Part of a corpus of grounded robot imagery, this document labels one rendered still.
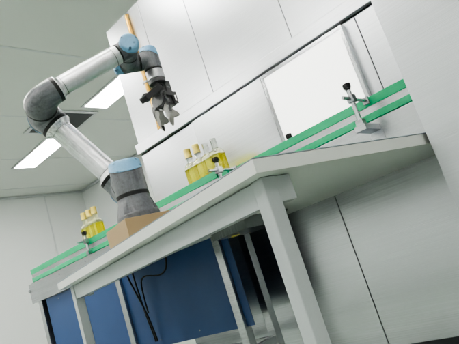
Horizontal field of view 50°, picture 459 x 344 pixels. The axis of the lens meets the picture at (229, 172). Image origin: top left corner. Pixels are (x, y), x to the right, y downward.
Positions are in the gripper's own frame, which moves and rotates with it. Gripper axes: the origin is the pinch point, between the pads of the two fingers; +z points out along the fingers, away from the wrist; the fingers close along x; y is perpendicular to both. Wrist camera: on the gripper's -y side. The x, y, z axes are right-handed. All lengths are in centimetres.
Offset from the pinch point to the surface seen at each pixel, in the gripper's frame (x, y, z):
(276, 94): -27, 42, -3
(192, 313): 35, 17, 74
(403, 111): -81, 24, 32
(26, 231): 590, 229, -98
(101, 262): 21, -31, 46
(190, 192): 14.9, 16.7, 24.9
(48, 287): 151, 15, 37
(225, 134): 6.7, 42.0, 0.5
